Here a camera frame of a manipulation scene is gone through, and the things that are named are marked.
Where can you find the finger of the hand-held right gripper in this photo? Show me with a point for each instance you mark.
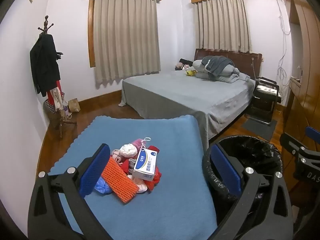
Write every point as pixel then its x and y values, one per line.
pixel 313 133
pixel 290 141

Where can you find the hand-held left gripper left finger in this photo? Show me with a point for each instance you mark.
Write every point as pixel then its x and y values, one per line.
pixel 95 171

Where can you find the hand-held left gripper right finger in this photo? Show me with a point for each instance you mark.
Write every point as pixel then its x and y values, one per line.
pixel 225 172

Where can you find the blue bag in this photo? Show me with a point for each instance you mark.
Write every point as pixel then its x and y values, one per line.
pixel 102 186

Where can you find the pale pink cloth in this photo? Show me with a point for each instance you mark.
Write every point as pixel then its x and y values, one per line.
pixel 117 155

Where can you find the orange knit cloth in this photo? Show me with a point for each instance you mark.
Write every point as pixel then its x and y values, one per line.
pixel 120 182

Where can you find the red glove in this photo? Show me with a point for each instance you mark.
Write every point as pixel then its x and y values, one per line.
pixel 127 166

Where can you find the bin with black bag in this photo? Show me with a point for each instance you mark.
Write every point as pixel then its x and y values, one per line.
pixel 250 150

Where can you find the white tissue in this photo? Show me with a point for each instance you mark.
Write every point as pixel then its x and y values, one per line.
pixel 128 150

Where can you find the pale pink tissue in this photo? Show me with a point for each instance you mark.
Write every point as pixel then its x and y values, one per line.
pixel 140 187

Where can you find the white and blue box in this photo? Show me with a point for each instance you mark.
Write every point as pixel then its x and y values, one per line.
pixel 146 163

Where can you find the red cloth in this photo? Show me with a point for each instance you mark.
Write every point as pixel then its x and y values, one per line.
pixel 154 180

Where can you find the wooden wardrobe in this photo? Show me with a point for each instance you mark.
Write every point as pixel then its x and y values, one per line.
pixel 300 110

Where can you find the dark grey floor mat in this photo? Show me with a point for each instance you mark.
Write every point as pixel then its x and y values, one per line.
pixel 262 130

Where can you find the black metal chair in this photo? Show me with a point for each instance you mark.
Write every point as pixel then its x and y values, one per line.
pixel 262 102

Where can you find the white chair cushion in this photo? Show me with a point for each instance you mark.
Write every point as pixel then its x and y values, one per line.
pixel 265 89

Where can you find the brown paper bag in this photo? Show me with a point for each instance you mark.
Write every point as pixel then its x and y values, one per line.
pixel 74 105

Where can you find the blue towel mat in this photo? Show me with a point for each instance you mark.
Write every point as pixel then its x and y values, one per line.
pixel 155 130

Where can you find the checkered bag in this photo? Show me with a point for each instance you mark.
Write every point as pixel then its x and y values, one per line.
pixel 49 108

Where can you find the beige patterned cloth bag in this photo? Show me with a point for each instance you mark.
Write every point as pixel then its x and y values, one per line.
pixel 59 98

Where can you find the red garment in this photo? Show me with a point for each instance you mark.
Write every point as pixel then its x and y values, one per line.
pixel 50 97

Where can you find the grey folded duvet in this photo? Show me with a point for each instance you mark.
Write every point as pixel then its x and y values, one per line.
pixel 231 74

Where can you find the grey gooseneck stand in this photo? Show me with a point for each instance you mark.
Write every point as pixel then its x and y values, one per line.
pixel 253 60

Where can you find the wooden headboard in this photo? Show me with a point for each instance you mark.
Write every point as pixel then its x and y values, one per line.
pixel 250 60

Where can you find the bed with grey sheet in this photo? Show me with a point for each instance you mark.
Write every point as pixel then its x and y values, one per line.
pixel 175 92

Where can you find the yellow plush toy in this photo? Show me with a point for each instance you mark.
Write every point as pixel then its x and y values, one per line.
pixel 190 73

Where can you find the dark grey garment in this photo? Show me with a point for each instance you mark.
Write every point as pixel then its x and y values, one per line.
pixel 217 62

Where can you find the pink plush toy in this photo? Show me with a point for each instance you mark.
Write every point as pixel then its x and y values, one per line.
pixel 178 66

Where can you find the black pillow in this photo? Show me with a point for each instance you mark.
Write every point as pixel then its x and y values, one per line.
pixel 186 61

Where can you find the black jacket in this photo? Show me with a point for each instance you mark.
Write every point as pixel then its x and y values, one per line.
pixel 45 62

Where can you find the wide beige curtain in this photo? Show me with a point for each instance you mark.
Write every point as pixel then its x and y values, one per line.
pixel 125 42

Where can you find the narrow beige curtain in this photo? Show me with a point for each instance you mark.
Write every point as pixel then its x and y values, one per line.
pixel 222 25

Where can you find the wooden coat rack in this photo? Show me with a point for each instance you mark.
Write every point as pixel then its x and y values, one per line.
pixel 46 21

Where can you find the wooden window frame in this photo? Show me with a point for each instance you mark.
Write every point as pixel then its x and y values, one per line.
pixel 91 30

